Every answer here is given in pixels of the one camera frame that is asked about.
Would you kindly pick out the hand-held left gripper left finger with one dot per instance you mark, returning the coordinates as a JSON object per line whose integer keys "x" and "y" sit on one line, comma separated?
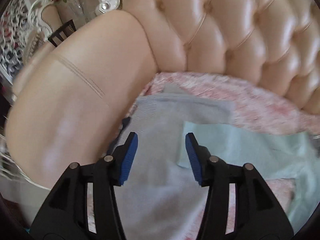
{"x": 128, "y": 160}

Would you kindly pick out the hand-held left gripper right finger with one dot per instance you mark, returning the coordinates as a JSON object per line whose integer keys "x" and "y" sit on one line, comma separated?
{"x": 193, "y": 160}

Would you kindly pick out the light grey knit sweater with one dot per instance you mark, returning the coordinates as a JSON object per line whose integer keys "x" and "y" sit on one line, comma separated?
{"x": 155, "y": 180}

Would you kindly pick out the pink floral blanket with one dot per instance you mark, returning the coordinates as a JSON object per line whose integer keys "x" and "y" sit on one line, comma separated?
{"x": 250, "y": 100}

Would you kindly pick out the beige tufted leather sofa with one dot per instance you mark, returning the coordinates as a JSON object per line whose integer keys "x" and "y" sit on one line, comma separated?
{"x": 225, "y": 30}

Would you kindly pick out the dark wooden chair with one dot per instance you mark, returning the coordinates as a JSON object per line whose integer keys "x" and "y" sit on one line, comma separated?
{"x": 62, "y": 31}

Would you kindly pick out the glass vase with red flowers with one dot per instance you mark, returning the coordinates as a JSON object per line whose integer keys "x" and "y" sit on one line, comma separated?
{"x": 75, "y": 7}

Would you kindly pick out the white lattice screen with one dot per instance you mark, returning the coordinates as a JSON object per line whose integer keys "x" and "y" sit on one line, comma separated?
{"x": 10, "y": 42}

